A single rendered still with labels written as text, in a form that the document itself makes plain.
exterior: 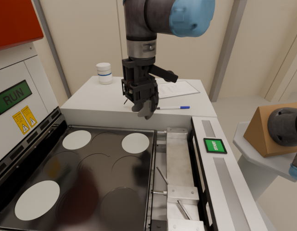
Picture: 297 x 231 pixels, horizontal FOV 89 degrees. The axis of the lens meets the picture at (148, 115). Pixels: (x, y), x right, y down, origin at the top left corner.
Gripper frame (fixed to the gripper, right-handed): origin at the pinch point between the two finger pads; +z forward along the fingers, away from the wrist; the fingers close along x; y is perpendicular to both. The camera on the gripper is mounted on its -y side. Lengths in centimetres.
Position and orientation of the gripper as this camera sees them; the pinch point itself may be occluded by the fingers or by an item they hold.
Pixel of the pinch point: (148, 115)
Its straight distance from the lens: 52.7
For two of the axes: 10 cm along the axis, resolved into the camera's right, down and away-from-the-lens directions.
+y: -8.1, 3.4, -4.7
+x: 5.8, 4.8, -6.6
